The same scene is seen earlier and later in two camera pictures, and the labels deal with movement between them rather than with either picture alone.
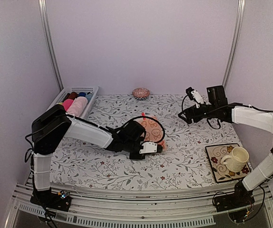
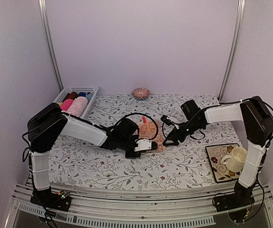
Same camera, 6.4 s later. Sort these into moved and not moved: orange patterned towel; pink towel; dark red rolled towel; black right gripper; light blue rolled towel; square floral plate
Moved: black right gripper; orange patterned towel
Not moved: square floral plate; dark red rolled towel; light blue rolled towel; pink towel
